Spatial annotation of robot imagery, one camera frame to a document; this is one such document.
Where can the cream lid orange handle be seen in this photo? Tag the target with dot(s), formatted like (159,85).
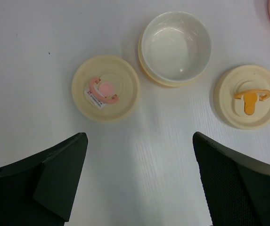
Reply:
(241,97)

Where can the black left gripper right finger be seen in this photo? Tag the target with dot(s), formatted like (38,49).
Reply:
(236,186)

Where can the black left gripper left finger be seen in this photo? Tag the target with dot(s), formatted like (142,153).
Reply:
(40,190)

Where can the cream lid pink handle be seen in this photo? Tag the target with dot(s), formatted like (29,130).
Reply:
(105,88)

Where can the orange lunch bowl white inside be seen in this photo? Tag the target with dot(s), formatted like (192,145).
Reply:
(174,49)

